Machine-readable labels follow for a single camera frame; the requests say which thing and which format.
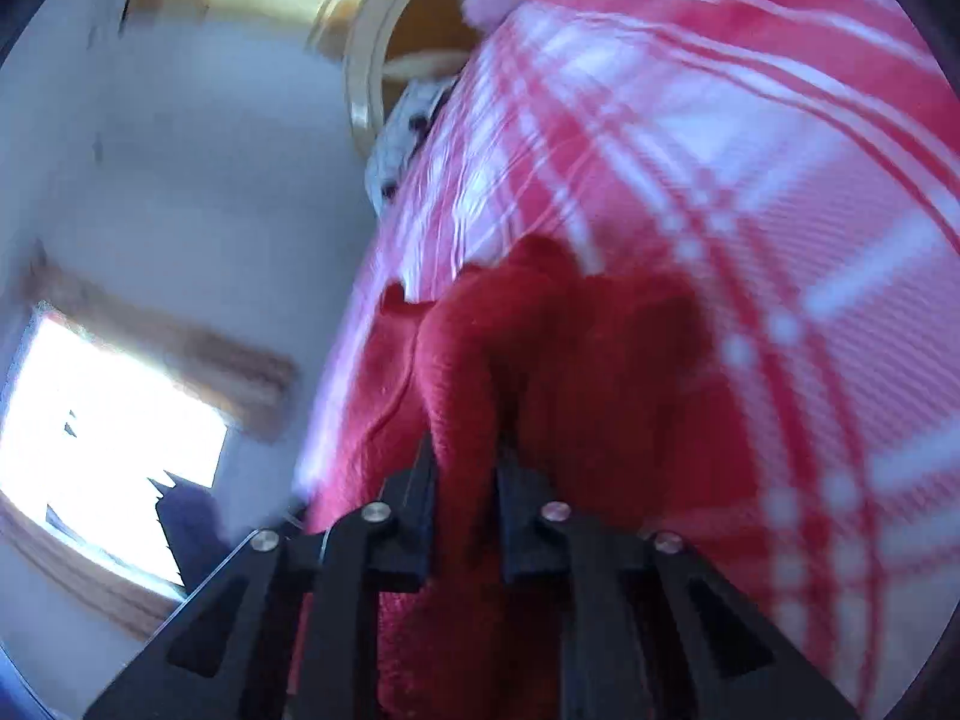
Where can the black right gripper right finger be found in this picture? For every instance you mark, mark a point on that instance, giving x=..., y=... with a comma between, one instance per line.
x=650, y=628

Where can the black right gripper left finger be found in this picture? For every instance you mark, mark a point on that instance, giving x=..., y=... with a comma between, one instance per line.
x=287, y=625

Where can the red knit embroidered sweater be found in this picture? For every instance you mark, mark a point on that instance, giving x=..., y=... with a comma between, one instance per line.
x=603, y=383

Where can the yellow side window curtain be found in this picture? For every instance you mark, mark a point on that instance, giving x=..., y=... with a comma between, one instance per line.
x=251, y=387

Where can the side window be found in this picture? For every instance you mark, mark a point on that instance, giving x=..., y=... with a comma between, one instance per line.
x=90, y=436

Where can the red white plaid bedspread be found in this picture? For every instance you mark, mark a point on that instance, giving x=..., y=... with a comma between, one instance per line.
x=798, y=161

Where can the grey patterned pillow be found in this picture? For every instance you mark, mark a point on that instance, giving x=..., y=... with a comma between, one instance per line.
x=404, y=131

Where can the cream wooden headboard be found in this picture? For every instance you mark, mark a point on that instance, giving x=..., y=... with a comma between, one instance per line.
x=390, y=44

